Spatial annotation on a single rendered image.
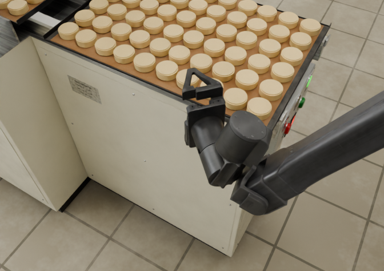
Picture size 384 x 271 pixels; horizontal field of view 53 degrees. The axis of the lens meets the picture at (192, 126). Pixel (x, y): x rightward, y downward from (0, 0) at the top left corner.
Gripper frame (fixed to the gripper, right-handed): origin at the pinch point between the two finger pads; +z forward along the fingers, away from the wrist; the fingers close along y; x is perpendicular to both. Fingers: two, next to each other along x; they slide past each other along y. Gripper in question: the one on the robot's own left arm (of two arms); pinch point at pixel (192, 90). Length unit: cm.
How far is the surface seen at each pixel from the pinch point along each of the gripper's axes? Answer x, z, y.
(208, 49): 8.7, 17.8, 6.4
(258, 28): 22.7, 22.2, 6.6
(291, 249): 39, -3, 99
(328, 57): 108, 97, 100
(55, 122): -37, 44, 48
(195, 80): 3.0, 8.7, 6.4
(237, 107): 9.4, -0.2, 7.4
